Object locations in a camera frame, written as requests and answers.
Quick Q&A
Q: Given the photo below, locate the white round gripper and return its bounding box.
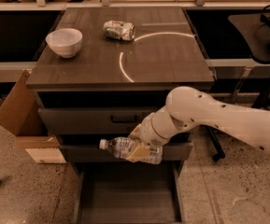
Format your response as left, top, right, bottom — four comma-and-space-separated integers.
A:
125, 112, 168, 162

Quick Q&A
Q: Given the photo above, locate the clear plastic water bottle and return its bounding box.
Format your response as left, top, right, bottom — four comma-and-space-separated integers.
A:
99, 137, 163, 164

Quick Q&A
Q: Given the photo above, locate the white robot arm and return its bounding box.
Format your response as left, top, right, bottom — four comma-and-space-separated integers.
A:
127, 86, 270, 162

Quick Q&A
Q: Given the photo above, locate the open bottom drawer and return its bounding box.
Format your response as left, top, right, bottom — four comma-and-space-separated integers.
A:
73, 161, 185, 224

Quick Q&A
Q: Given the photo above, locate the dark wooden drawer cabinet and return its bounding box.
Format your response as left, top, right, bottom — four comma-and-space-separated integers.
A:
25, 6, 216, 224

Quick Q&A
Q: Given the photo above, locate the crushed aluminium can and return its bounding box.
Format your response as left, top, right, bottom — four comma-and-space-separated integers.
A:
103, 21, 135, 41

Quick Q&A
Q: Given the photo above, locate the brown cardboard box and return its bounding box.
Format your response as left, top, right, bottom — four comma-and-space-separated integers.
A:
0, 70, 59, 149

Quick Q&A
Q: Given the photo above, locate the white ceramic bowl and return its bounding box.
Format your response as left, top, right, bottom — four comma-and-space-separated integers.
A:
46, 28, 82, 58

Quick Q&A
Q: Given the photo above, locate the black chair with stand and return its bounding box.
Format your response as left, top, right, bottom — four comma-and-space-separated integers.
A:
202, 2, 270, 162

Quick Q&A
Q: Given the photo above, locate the middle drawer with handle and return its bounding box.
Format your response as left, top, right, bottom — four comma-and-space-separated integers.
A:
60, 142, 192, 163

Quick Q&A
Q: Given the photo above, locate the drawer with handle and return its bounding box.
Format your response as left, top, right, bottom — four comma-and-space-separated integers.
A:
38, 107, 155, 135
60, 142, 192, 163

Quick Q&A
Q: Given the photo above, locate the top drawer with handle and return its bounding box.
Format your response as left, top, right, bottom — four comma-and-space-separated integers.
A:
38, 107, 155, 135

